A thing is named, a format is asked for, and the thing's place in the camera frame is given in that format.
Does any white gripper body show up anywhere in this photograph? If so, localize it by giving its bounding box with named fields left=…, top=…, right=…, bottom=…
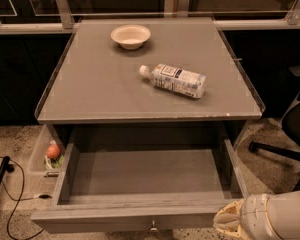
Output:
left=240, top=194, right=273, bottom=240

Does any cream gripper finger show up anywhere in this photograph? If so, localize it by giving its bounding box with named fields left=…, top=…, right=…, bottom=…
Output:
left=213, top=199, right=245, bottom=240

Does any grey top drawer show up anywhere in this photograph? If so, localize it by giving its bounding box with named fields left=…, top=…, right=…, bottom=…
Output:
left=31, top=139, right=248, bottom=233

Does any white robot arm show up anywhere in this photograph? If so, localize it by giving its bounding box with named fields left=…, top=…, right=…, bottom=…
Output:
left=213, top=190, right=300, bottom=240

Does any metal drawer knob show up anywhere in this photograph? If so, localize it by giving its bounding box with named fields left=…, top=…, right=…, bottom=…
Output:
left=149, top=220, right=158, bottom=232

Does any black office chair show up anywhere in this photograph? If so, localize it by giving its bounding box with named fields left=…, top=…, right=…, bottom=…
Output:
left=248, top=63, right=300, bottom=192

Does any clear plastic water bottle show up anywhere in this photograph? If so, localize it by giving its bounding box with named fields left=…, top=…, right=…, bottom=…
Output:
left=139, top=64, right=206, bottom=99

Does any grey wooden cabinet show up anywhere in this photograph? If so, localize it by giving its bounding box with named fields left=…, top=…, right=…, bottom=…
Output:
left=36, top=18, right=264, bottom=148

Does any orange fruit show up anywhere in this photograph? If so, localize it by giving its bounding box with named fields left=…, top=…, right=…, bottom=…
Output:
left=46, top=144, right=61, bottom=160

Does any clear plastic storage bin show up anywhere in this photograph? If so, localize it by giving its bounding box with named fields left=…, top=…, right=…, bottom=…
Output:
left=27, top=126, right=61, bottom=177

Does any white paper bowl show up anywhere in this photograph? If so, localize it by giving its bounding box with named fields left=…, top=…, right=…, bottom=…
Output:
left=110, top=25, right=151, bottom=50

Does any black cable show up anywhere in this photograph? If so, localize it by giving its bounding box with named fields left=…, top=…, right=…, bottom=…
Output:
left=0, top=154, right=53, bottom=240

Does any aluminium frame rail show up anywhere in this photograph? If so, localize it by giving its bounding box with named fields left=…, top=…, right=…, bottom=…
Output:
left=0, top=0, right=300, bottom=34

